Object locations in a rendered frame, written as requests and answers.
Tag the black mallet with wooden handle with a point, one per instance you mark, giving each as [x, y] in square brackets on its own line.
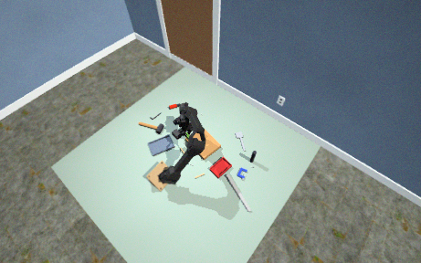
[159, 128]

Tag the red shallow tray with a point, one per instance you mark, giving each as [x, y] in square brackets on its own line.
[220, 167]

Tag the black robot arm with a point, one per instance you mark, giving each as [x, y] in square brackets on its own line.
[194, 147]

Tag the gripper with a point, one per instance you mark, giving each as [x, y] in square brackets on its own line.
[178, 133]

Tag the black cylinder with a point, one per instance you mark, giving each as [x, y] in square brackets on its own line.
[253, 156]

